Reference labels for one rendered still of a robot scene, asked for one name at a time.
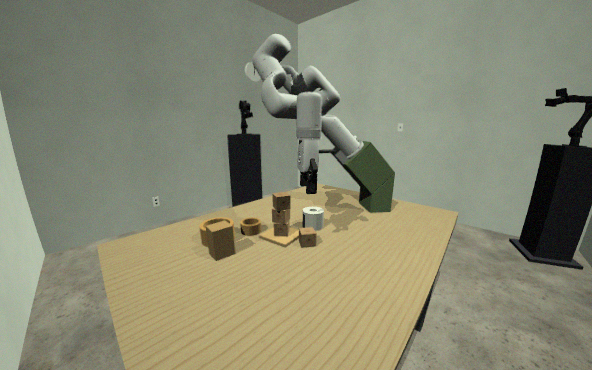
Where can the brown cardboard carton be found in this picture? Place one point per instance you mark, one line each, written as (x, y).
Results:
(281, 229)
(307, 237)
(281, 201)
(281, 217)

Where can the tan wooden ring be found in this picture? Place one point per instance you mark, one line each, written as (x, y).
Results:
(212, 221)

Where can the light tan square board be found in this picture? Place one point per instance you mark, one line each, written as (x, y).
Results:
(280, 240)

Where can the tan hollow ring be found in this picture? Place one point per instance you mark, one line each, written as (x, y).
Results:
(252, 227)

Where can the brown rectangular block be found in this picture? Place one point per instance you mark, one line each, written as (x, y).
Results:
(220, 239)

